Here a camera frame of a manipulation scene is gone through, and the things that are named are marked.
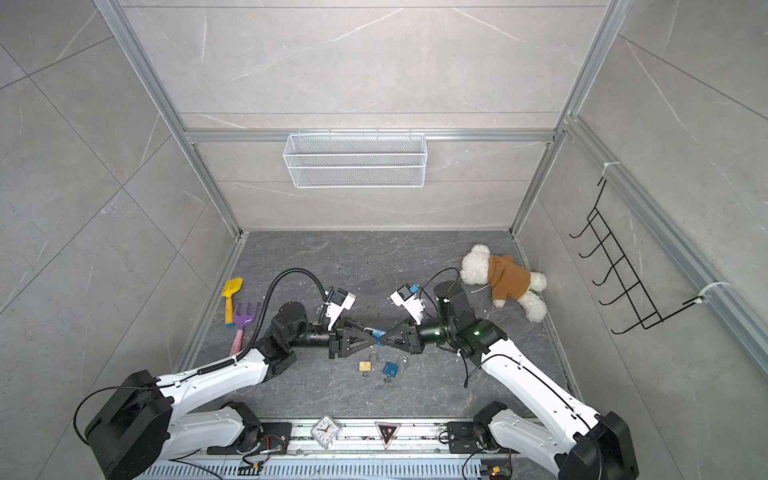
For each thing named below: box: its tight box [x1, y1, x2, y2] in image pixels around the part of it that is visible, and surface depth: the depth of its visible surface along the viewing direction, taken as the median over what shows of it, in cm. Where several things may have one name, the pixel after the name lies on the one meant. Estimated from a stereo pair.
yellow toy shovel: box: [222, 277, 244, 327], surface depth 99 cm
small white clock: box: [310, 414, 341, 449], surface depth 75 cm
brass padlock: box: [358, 350, 379, 372], surface depth 87 cm
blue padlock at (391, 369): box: [383, 362, 399, 379], surface depth 85 cm
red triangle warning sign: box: [374, 421, 401, 450], surface depth 76 cm
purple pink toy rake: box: [230, 302, 259, 356], surface depth 95 cm
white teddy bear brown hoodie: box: [460, 244, 548, 322], surface depth 98 cm
